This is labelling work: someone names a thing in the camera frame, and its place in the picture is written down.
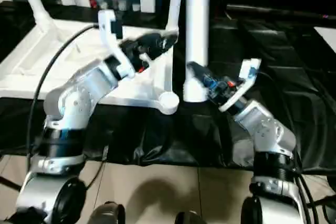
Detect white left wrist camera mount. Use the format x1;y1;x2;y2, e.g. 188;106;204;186
97;10;136;78

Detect black folding stand legs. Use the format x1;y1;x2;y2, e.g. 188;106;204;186
0;174;23;192

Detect black robot right foot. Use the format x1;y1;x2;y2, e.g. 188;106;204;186
175;211;204;224

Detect black robot foot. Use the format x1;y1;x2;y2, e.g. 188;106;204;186
87;201;128;224
175;211;204;224

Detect black plastic mat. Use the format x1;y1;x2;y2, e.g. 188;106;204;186
0;1;336;175

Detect white flat sheet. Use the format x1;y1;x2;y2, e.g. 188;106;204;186
314;26;336;52

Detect black robot left foot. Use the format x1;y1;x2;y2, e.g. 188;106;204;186
87;201;128;224

